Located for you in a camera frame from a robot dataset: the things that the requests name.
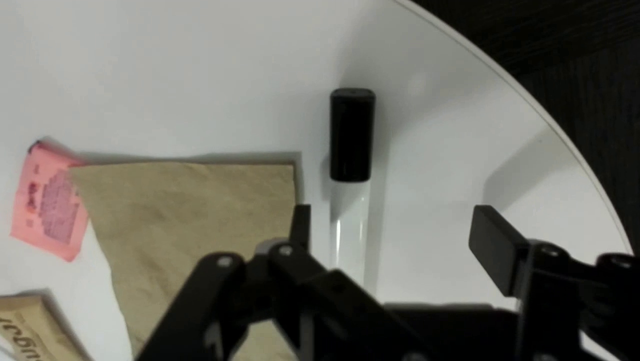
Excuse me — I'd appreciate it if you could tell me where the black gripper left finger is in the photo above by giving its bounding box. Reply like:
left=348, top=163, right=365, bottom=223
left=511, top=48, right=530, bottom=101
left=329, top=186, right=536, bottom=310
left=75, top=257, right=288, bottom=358
left=137, top=202, right=433, bottom=361

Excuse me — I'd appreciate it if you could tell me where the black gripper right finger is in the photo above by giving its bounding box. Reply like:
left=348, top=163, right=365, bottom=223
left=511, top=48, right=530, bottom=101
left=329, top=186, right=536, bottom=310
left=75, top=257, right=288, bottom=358
left=468, top=205, right=640, bottom=361

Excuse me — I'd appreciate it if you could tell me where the white marker with black cap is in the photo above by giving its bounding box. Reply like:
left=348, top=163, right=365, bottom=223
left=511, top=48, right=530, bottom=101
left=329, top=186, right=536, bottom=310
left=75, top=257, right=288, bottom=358
left=329, top=86, right=379, bottom=288

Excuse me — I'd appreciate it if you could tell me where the brown paper napkin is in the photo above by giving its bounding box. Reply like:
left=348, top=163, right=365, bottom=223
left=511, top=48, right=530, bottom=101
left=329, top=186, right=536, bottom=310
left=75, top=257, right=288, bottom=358
left=68, top=159, right=302, bottom=361

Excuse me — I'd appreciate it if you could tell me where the pink sweetener packet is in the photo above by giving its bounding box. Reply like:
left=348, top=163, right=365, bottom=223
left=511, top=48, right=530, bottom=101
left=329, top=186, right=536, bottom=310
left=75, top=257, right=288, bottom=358
left=9, top=137, right=93, bottom=265

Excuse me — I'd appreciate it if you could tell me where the brown sugar packet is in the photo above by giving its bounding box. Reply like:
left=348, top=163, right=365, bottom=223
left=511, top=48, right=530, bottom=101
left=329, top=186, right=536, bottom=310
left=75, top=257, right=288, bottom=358
left=0, top=291, right=89, bottom=361

